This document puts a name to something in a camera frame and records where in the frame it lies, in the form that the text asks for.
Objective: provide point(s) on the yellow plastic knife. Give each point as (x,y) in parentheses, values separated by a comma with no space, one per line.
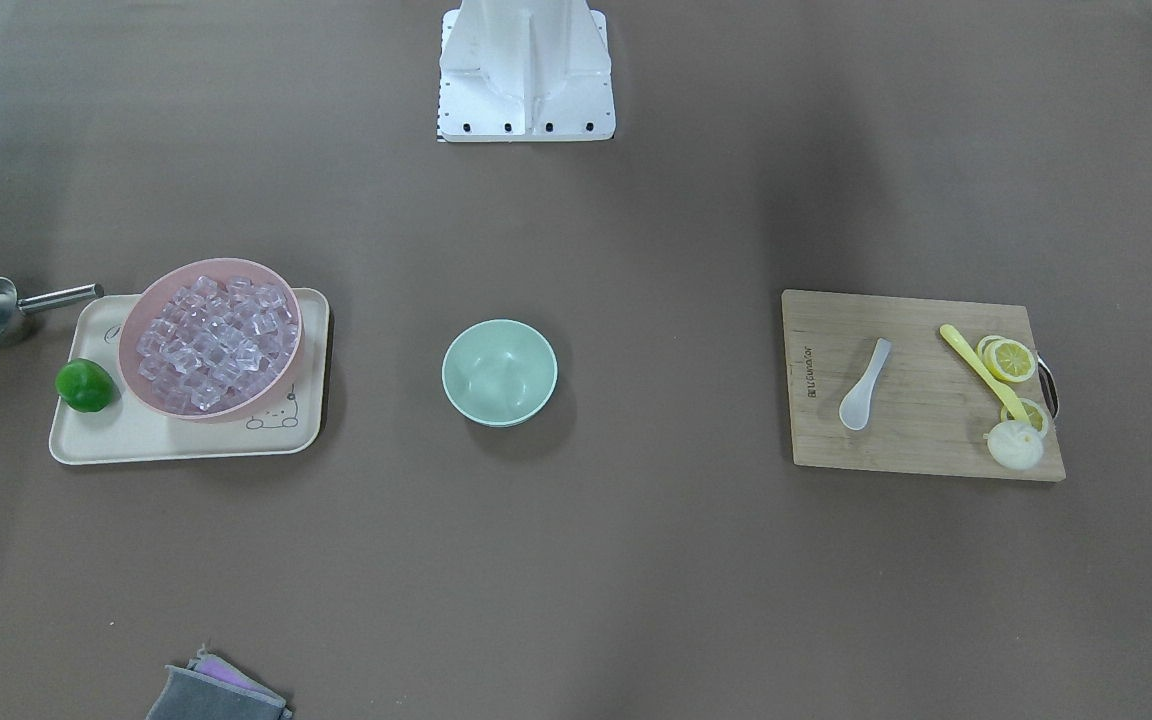
(1005,394)

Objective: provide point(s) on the purple cloth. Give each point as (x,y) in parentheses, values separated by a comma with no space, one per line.
(208,663)

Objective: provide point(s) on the white ceramic spoon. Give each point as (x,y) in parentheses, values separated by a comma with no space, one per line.
(854,407)

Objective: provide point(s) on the pink bowl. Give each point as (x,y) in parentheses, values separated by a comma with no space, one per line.
(158,292)

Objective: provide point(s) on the mint green bowl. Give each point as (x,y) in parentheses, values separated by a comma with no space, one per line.
(499,373)

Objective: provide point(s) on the green lime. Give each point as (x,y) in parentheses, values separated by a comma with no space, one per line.
(85,386)

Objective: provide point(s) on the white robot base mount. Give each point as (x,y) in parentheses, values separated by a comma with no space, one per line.
(525,71)

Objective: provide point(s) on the pile of clear ice cubes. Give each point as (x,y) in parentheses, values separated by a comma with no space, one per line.
(216,343)

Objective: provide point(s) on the bamboo cutting board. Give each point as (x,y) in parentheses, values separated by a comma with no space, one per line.
(930,412)

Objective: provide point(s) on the lemon slice lower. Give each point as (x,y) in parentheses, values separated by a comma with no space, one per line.
(1037,415)

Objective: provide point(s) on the grey cloth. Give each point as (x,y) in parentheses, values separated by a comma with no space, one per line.
(191,695)

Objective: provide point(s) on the lemon slice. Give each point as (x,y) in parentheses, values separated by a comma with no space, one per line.
(1007,360)
(1037,415)

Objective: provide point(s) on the lemon slice upper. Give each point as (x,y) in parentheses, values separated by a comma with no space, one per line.
(1007,360)

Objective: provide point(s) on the beige rectangular tray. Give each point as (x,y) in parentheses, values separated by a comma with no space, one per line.
(127,431)

